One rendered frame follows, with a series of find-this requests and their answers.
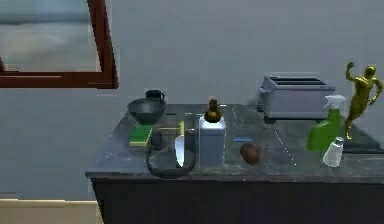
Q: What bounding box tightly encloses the white soap dispenser bottle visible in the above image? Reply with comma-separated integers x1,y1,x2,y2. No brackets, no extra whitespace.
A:
198,98,227,169

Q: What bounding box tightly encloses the blue credit card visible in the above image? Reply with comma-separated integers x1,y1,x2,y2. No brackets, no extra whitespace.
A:
232,135,253,144

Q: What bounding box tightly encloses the green spray bottle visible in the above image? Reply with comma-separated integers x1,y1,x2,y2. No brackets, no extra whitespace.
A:
306,94,347,153

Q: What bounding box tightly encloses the black kettle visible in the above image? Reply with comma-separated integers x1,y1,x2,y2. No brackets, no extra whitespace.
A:
144,89,166,102

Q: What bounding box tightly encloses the grey metal bowl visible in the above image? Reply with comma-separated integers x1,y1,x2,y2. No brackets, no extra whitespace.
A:
127,97,167,126

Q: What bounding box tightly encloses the green yellow sponge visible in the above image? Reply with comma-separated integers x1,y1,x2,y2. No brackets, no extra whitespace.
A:
128,124,154,148

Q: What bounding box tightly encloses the black frying pan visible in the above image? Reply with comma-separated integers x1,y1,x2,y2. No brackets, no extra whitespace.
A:
145,129,198,179

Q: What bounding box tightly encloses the brown potato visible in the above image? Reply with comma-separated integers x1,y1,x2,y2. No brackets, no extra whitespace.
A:
239,143,261,166

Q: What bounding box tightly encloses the dark kitchen counter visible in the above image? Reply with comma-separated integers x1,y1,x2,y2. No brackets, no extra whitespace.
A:
84,103,384,224

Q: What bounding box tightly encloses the grey metal toaster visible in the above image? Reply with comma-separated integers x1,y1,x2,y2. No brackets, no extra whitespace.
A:
256,75,336,122

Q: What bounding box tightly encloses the brown framed window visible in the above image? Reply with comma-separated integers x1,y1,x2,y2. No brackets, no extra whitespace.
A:
0,0,120,90

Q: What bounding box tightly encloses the white salt shaker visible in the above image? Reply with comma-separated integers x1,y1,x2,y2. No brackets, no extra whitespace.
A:
322,136,345,168

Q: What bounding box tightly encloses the gold human statue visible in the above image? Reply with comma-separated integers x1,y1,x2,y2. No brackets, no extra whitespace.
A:
343,61,384,142

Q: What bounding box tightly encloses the silver knife yellow handle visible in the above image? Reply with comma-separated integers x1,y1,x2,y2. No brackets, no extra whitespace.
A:
157,120,186,168

